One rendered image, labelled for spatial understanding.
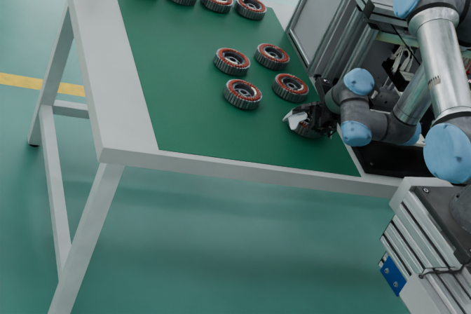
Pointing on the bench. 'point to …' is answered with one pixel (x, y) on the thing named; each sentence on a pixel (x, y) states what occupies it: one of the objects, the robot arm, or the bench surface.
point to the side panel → (317, 15)
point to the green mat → (217, 150)
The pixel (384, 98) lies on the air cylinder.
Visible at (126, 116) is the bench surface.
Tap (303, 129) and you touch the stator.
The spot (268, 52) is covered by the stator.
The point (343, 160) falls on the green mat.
